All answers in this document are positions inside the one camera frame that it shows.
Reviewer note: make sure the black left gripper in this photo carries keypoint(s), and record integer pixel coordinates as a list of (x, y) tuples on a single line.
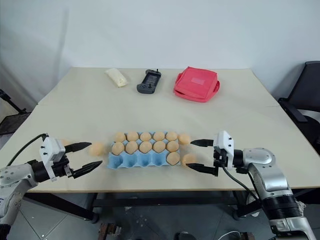
[(61, 167)]

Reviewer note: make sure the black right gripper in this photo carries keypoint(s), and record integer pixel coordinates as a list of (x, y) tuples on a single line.
[(220, 158)]

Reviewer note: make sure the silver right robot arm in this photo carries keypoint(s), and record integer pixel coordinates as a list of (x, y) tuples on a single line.
[(272, 175)]

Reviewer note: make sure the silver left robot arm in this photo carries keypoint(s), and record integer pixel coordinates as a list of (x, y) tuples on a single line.
[(15, 175)]

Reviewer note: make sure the blue egg tray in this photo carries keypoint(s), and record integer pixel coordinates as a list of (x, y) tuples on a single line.
[(140, 161)]

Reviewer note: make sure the beige egg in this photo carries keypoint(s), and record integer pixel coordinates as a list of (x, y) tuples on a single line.
[(145, 136), (131, 147), (97, 149), (172, 136), (120, 136), (132, 135), (184, 138), (117, 148), (158, 136), (188, 159), (159, 146), (66, 142), (145, 146), (172, 146), (173, 158)]

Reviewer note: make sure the red fabric bag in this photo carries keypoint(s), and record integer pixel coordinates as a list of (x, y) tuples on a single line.
[(196, 83)]

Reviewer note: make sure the dark rounded shape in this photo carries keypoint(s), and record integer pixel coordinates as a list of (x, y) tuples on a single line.
[(185, 236)]

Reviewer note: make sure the black metal stand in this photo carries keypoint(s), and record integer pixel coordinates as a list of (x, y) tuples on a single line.
[(11, 110)]

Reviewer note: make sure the grey handheld remote controller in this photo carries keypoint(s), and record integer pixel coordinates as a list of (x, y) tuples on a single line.
[(148, 82)]

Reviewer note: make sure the black chair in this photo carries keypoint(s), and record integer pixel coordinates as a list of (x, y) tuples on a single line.
[(303, 100)]

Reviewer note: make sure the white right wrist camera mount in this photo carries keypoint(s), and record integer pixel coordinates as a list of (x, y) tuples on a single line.
[(226, 147)]

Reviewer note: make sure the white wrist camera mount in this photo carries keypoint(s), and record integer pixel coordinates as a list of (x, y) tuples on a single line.
[(51, 151), (226, 147)]

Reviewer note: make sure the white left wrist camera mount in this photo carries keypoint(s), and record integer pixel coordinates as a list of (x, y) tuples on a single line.
[(51, 151)]

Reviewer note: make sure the black metal table frame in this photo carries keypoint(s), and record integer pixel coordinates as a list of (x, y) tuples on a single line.
[(160, 202)]

